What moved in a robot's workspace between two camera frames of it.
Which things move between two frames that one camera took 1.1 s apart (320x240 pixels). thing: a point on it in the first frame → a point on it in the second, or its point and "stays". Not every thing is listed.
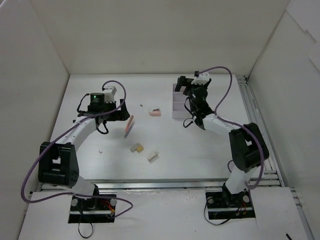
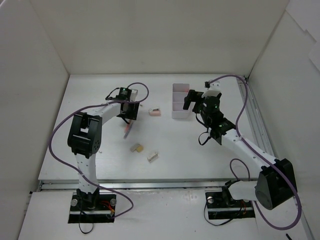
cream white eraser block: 150,158 stays
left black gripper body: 119,113 → 132,112
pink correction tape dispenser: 154,112 stays
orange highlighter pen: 129,123 stays
